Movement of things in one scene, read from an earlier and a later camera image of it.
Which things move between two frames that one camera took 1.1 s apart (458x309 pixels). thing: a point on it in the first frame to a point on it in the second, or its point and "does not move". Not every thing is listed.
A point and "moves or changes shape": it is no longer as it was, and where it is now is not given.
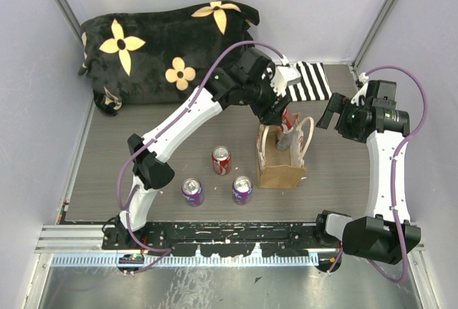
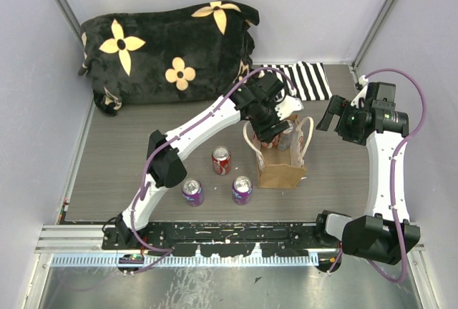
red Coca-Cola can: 221,157 does not move
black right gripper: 341,104 does not move
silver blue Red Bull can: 284,137 does not move
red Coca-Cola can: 288,118 moves or changes shape
